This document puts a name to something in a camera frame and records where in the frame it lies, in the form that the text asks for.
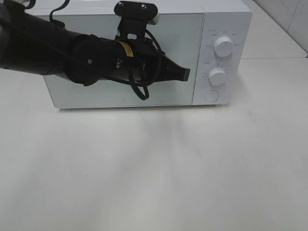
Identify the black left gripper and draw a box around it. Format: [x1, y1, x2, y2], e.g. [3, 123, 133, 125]
[109, 0, 190, 83]

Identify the white microwave door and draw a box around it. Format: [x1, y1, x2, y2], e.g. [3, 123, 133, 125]
[45, 13, 204, 108]

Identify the white control knob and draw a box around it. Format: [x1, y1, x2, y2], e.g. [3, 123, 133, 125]
[208, 68, 227, 86]
[213, 35, 234, 58]

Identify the round door release button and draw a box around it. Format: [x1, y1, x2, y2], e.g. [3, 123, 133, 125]
[204, 90, 219, 103]

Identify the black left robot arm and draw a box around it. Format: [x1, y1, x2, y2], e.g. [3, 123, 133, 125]
[0, 0, 190, 90]

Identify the white microwave oven body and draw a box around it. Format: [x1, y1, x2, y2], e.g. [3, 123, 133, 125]
[28, 0, 253, 112]

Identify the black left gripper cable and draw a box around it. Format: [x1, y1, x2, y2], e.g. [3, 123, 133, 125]
[48, 0, 167, 101]

